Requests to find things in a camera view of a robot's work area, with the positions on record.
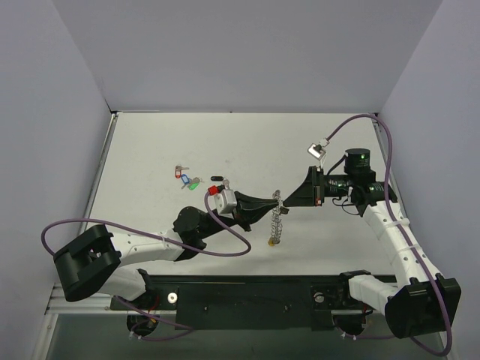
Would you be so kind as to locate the blue key tag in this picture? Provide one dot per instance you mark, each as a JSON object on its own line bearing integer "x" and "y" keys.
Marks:
{"x": 185, "y": 180}

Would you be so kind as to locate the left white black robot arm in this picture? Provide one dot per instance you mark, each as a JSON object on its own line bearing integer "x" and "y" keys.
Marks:
{"x": 105, "y": 257}

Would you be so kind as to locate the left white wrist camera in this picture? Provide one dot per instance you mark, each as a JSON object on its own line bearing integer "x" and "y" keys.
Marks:
{"x": 224, "y": 199}

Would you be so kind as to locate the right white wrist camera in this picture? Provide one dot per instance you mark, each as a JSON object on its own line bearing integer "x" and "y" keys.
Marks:
{"x": 319, "y": 151}

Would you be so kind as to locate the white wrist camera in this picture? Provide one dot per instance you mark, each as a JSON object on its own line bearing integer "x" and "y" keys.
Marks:
{"x": 319, "y": 151}
{"x": 224, "y": 199}

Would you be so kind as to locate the black tag silver key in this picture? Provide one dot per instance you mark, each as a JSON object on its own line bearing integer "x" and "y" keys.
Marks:
{"x": 219, "y": 179}

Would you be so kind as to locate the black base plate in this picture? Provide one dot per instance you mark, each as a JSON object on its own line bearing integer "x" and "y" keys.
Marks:
{"x": 263, "y": 317}

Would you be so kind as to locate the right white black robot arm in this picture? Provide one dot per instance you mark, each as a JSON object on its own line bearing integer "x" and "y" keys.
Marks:
{"x": 378, "y": 206}

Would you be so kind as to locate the green key tag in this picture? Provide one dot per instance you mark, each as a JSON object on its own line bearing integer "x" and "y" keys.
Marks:
{"x": 194, "y": 183}

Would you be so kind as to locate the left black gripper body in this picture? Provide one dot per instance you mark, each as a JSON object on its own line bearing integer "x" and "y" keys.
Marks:
{"x": 239, "y": 209}

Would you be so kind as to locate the white disc wire keyring holder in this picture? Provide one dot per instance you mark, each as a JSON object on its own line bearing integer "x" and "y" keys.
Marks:
{"x": 276, "y": 221}

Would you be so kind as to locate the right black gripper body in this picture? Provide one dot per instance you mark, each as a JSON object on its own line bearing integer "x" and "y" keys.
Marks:
{"x": 318, "y": 186}

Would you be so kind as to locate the red tag key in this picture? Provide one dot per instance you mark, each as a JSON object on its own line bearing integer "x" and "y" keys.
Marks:
{"x": 179, "y": 170}

